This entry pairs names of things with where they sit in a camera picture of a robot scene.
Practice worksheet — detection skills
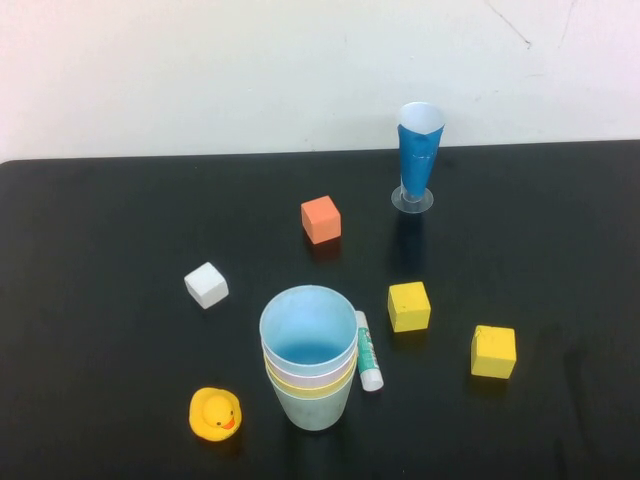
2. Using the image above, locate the light blue plastic cup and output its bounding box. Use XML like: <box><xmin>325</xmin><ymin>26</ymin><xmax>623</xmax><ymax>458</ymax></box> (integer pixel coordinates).
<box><xmin>258</xmin><ymin>284</ymin><xmax>361</xmax><ymax>379</ymax></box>

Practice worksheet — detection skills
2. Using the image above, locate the pink plastic cup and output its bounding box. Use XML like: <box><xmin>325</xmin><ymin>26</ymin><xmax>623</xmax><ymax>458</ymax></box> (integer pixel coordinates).
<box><xmin>261</xmin><ymin>344</ymin><xmax>360</xmax><ymax>390</ymax></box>

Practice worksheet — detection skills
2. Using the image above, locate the yellow plastic cup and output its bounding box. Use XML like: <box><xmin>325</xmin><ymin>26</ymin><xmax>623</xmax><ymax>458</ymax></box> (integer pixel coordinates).
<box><xmin>264</xmin><ymin>359</ymin><xmax>359</xmax><ymax>401</ymax></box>

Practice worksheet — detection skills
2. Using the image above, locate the orange foam cube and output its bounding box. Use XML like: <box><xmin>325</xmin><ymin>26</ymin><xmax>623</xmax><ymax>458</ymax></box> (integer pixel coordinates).
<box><xmin>300</xmin><ymin>194</ymin><xmax>343</xmax><ymax>246</ymax></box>

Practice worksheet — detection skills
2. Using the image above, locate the yellow foam cube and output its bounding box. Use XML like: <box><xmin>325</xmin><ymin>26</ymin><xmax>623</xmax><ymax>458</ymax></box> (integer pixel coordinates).
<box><xmin>469</xmin><ymin>324</ymin><xmax>517</xmax><ymax>380</ymax></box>
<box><xmin>386</xmin><ymin>281</ymin><xmax>432</xmax><ymax>334</ymax></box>

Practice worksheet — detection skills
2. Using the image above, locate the white foam cube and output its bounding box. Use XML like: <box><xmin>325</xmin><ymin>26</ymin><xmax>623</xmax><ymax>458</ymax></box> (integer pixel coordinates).
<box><xmin>183</xmin><ymin>261</ymin><xmax>230</xmax><ymax>310</ymax></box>

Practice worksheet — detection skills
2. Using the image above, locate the white green glue stick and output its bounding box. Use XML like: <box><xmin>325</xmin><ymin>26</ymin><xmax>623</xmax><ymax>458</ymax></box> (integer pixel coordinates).
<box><xmin>353</xmin><ymin>309</ymin><xmax>385</xmax><ymax>393</ymax></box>

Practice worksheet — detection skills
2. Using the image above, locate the blue taped cone glass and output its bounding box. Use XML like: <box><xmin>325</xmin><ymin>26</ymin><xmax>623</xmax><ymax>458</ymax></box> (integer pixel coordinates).
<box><xmin>389</xmin><ymin>101</ymin><xmax>446</xmax><ymax>214</ymax></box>

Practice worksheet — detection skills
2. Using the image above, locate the green plastic cup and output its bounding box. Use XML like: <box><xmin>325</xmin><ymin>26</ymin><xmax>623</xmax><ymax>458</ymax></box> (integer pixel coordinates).
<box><xmin>269</xmin><ymin>375</ymin><xmax>354</xmax><ymax>432</ymax></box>

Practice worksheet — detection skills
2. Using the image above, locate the yellow rubber duck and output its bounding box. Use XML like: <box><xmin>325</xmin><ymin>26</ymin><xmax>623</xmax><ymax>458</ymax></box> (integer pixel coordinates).
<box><xmin>188</xmin><ymin>387</ymin><xmax>245</xmax><ymax>443</ymax></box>

